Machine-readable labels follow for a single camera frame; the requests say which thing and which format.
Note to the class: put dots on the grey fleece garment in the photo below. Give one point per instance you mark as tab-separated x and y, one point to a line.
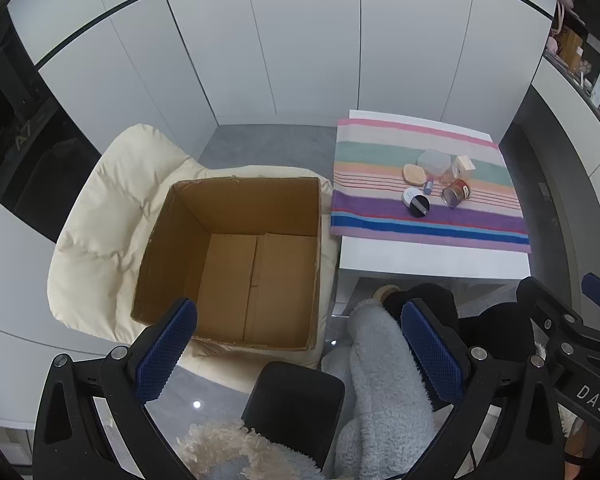
380	385

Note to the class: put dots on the black round lid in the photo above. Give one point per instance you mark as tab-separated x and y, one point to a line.
420	207

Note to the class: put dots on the small glass bottle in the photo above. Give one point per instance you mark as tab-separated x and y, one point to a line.
447	178

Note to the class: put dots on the beige oval makeup puff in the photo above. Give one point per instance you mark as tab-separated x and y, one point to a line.
414	173

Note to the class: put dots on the person's right forearm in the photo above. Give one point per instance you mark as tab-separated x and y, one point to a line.
574	467

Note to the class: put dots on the small blue bottle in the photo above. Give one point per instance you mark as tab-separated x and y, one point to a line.
427	187

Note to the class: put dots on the striped colourful cloth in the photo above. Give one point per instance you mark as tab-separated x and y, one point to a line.
380	160

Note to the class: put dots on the cream curly fleece cloth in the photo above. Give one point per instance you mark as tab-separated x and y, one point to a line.
220	447

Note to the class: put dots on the beige round object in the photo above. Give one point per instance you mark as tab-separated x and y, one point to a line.
385	294

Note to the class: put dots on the dark glass cabinet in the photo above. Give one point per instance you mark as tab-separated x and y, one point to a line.
25	135

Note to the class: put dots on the brown cardboard box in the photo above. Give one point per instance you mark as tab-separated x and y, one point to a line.
230	280

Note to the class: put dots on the cluttered wall shelf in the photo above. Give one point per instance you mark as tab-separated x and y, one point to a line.
580	50

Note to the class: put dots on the translucent plastic container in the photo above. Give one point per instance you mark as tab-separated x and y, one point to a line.
434	162

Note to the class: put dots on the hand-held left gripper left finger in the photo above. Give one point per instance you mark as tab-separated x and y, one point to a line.
165	350

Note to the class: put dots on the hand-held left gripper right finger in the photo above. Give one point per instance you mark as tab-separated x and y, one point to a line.
430	350

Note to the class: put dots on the red metal can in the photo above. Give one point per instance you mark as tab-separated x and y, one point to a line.
457	192

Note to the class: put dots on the small cream carton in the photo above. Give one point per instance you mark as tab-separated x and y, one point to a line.
464	166

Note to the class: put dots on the cream padded chair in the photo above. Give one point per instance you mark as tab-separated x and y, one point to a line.
110	220

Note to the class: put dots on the white round powder compact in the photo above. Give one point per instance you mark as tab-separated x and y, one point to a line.
409	195

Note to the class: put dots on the white table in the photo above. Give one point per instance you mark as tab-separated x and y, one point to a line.
405	262

